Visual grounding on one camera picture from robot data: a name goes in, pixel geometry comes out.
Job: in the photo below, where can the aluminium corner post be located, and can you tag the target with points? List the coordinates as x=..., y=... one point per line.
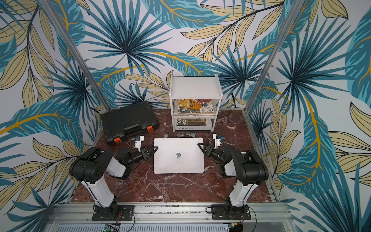
x=65, y=35
x=289, y=21

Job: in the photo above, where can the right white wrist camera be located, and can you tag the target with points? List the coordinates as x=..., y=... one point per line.
x=218, y=140

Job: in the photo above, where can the left aluminium corner post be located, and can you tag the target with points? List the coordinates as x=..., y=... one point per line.
x=65, y=35

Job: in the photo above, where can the orange illustrated book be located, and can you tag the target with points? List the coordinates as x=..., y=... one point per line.
x=194, y=106

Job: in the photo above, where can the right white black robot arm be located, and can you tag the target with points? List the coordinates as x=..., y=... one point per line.
x=250, y=171

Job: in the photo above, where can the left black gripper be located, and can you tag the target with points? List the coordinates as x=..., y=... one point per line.
x=146, y=153

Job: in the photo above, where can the aluminium front rail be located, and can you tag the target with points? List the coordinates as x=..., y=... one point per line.
x=173, y=217

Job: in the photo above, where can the right aluminium corner post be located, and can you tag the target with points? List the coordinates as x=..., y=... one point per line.
x=289, y=21

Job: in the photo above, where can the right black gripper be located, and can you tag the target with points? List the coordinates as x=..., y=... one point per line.
x=209, y=151

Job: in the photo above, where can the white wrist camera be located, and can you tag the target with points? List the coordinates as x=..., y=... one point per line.
x=218, y=140
x=137, y=142

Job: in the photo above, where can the grey laptop stand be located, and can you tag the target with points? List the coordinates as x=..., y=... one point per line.
x=179, y=135

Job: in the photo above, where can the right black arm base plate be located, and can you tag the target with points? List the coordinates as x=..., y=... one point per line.
x=224, y=212

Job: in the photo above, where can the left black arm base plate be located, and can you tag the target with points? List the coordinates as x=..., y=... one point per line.
x=113, y=213

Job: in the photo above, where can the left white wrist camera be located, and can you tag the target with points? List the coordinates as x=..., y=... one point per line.
x=137, y=142

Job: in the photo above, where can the silver laptop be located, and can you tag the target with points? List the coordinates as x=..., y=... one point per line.
x=178, y=156

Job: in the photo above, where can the white two-tier shelf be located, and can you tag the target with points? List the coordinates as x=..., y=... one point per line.
x=195, y=87

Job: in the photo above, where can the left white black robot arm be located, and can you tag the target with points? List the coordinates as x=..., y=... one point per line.
x=90, y=168

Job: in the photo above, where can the black tool case orange latches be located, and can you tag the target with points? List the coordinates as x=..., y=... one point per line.
x=123, y=123

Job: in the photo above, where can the white folio book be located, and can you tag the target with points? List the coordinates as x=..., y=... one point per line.
x=193, y=124

